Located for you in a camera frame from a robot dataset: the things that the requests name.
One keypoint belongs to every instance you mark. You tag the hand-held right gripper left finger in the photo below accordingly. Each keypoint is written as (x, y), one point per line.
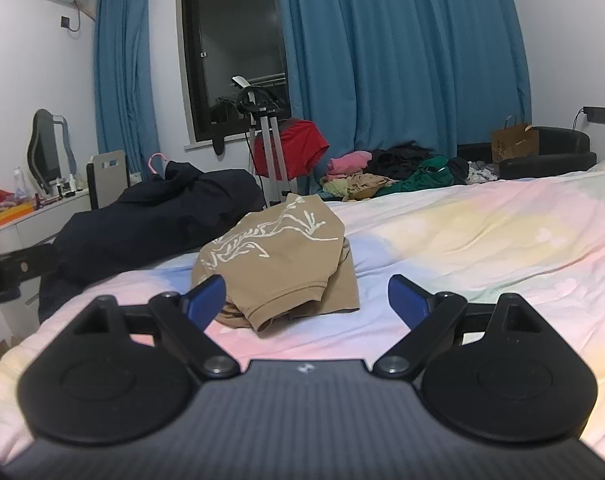
(207, 302)

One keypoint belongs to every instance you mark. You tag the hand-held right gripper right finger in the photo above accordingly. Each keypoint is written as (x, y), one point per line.
(406, 302)

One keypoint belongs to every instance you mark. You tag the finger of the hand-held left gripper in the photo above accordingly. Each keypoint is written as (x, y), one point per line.
(37, 260)

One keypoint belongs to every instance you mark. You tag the tan printed shirt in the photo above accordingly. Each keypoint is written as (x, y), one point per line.
(277, 255)

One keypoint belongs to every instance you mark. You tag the pink clothes hanger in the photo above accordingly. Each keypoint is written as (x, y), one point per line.
(155, 162)

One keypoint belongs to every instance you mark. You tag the white desk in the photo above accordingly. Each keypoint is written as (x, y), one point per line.
(32, 225)

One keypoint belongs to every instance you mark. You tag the orange box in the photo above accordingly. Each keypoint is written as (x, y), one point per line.
(7, 216)

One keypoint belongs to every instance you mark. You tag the clear plastic bottle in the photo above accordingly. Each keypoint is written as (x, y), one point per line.
(19, 185)

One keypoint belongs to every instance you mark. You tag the pastel rainbow bed sheet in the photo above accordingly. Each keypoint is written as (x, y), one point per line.
(482, 240)

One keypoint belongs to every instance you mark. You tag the dark navy jacket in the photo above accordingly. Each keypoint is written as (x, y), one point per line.
(147, 220)

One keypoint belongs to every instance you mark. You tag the grey chair back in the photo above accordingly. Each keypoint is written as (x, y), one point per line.
(107, 175)

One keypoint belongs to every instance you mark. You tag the green garment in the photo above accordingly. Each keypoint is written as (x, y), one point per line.
(422, 177)

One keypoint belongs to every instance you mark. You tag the beige garment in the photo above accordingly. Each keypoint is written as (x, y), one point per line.
(357, 185)

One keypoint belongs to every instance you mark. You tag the black garment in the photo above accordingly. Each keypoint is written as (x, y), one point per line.
(400, 160)

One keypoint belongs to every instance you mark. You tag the white patterned garment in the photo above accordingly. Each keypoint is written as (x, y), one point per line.
(480, 171)

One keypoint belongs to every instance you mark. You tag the pink garment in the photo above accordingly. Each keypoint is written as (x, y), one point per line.
(347, 162)

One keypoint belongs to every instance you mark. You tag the silver tripod stand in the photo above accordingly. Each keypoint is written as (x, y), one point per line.
(268, 150)

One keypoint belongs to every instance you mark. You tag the red garment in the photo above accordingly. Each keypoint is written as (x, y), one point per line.
(297, 150)

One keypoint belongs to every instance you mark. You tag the brown paper bag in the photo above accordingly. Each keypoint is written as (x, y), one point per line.
(515, 144)

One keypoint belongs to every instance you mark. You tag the narrow blue curtain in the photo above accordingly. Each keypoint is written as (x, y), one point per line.
(125, 85)

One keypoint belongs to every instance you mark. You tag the black sofa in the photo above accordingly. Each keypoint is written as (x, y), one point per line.
(557, 152)

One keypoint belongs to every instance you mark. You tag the wide blue curtain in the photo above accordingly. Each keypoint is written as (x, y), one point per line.
(407, 60)

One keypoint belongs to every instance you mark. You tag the dark window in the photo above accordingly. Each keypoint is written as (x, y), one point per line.
(232, 45)

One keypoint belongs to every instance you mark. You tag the wavy frame mirror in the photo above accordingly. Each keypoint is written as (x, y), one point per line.
(45, 152)

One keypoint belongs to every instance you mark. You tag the small black wall plug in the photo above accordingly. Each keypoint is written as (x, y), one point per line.
(65, 21)

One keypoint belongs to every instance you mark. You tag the black wall socket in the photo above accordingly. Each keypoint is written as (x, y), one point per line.
(595, 115)

